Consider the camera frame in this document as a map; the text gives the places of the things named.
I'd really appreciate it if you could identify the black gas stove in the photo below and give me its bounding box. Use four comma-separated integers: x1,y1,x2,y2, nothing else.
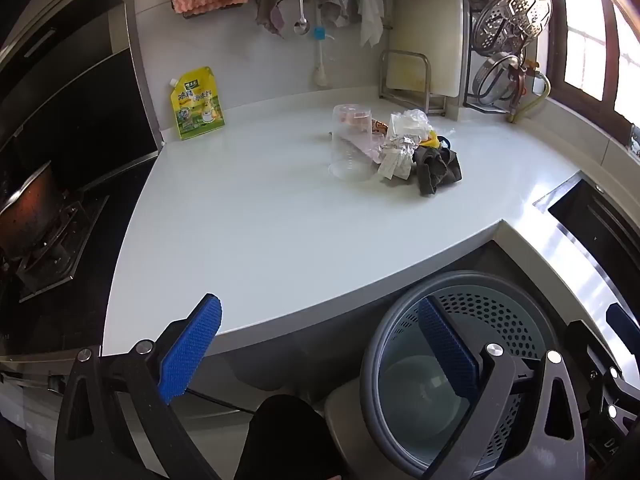
0,194,111,306

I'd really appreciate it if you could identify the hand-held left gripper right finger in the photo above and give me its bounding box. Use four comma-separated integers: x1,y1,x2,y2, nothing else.
417,296,587,480

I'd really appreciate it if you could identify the metal cutting board holder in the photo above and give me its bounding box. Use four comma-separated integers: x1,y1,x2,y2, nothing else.
377,50,448,117

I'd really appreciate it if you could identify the black kitchen sink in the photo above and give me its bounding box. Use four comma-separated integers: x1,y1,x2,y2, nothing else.
533,170,640,311

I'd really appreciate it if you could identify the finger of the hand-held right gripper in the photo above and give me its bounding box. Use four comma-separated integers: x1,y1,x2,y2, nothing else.
606,304,640,348
566,319,623,396

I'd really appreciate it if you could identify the grey purple rag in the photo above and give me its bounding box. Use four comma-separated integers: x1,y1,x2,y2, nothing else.
256,0,286,39

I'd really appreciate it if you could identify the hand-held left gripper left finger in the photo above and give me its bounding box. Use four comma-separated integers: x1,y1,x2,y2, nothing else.
54,292,223,480

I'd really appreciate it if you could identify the yellow gas hose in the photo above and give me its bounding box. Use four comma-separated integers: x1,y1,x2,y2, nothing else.
509,72,551,124

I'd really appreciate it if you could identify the glass pot lid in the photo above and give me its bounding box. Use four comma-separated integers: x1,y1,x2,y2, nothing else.
472,52,527,106

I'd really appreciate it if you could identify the white cutting board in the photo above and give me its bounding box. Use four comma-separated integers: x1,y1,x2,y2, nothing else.
390,0,463,99

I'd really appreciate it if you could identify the grey perforated trash bin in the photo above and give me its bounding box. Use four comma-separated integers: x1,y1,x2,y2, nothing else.
322,270,586,480

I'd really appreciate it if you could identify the black range hood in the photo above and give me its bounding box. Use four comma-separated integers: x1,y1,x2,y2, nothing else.
0,0,166,196

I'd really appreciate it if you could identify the brown framed window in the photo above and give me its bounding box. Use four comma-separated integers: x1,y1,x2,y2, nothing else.
542,0,640,127

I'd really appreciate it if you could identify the white tissue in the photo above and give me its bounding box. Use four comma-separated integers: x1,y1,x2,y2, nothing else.
385,130,427,153

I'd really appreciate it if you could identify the dark grey cloth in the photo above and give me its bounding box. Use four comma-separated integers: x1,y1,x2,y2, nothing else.
412,146,462,196

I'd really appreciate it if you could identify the green yellow refill pouch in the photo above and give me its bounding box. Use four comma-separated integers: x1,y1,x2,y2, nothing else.
167,66,226,141

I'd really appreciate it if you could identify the dark wok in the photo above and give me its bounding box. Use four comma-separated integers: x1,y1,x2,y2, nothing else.
0,160,71,262

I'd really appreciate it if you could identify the clear plastic cup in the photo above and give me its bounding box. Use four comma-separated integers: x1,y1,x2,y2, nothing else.
327,104,387,182

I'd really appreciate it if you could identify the metal spoon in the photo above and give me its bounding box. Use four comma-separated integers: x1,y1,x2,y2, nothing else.
293,0,311,36

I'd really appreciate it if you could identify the perforated metal steamer plate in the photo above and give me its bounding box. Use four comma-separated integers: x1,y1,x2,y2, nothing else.
472,0,554,59

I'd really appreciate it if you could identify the blue white bottle brush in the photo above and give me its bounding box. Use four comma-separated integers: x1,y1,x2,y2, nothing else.
312,2,331,87

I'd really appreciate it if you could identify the white hanging cloth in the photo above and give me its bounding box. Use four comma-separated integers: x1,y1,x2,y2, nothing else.
357,0,386,49

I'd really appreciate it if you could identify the long white receipt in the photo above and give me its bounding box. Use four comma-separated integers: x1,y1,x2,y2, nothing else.
377,146,416,181

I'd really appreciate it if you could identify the clear plastic bag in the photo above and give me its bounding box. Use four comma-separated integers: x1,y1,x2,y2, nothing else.
390,109,432,139

